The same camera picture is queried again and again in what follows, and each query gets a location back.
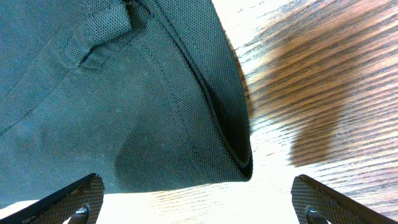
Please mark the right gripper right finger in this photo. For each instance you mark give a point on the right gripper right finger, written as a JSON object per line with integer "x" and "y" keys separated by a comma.
{"x": 315, "y": 202}

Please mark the black polo shirt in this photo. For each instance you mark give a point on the black polo shirt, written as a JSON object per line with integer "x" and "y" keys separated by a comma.
{"x": 146, "y": 94}

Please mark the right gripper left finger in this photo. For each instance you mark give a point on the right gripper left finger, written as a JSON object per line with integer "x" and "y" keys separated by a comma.
{"x": 79, "y": 202}

